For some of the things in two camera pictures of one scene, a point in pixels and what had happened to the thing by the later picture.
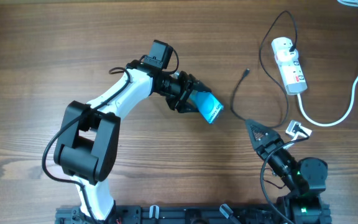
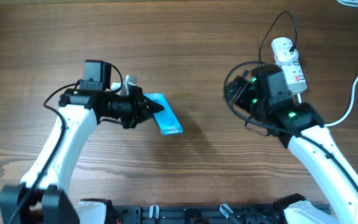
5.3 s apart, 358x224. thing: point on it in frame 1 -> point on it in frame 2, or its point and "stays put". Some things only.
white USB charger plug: [286, 56] stays put
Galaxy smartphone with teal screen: [207, 104] -> [167, 121]
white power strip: [291, 72] stays put
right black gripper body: [264, 154] -> [246, 99]
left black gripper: [188, 84] -> [144, 108]
